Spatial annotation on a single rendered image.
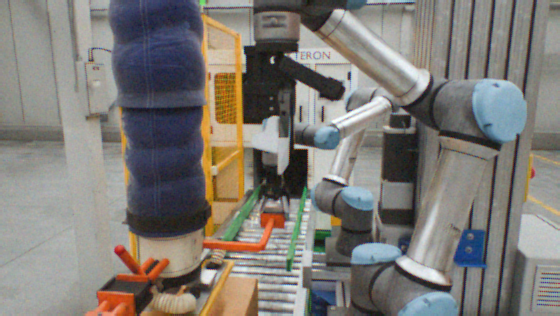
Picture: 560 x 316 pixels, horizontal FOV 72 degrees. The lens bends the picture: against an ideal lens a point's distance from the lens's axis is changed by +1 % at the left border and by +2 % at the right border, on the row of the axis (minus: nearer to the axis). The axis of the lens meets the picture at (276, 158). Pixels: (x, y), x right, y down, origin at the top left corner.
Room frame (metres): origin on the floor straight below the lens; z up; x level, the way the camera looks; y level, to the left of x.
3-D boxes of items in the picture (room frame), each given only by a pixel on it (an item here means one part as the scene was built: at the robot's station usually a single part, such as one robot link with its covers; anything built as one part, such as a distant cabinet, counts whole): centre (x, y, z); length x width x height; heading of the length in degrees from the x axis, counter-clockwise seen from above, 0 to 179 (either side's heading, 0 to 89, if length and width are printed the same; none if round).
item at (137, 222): (1.05, 0.30, 1.30); 0.23 x 0.23 x 0.04
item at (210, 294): (1.04, 0.21, 1.08); 0.34 x 0.10 x 0.05; 172
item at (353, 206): (1.37, -0.30, 1.20); 0.13 x 0.12 x 0.14; 38
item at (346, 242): (1.36, -0.30, 1.09); 0.15 x 0.15 x 0.10
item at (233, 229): (2.96, 0.31, 0.60); 1.60 x 0.10 x 0.09; 172
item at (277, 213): (1.31, 0.01, 1.18); 0.09 x 0.08 x 0.05; 82
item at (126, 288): (0.80, 0.34, 1.18); 0.10 x 0.08 x 0.06; 82
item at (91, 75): (2.28, 1.06, 1.62); 0.20 x 0.05 x 0.30; 172
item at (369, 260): (0.86, -0.24, 1.20); 0.13 x 0.12 x 0.14; 19
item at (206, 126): (3.23, 0.43, 1.05); 1.17 x 0.10 x 2.10; 172
